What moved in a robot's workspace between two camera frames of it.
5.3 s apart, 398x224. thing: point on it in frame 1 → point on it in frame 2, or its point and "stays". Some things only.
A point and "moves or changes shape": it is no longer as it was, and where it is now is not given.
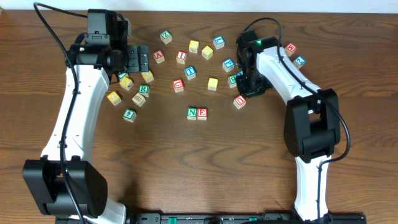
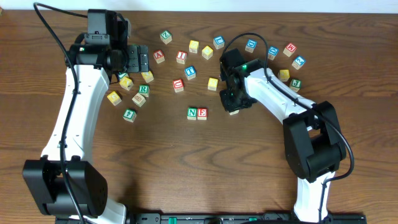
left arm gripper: [137, 58] stays
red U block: [239, 101] moves or changes shape
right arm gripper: [252, 88] → [233, 104]
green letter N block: [191, 113] stays
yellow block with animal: [207, 52] stays
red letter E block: [202, 113] stays
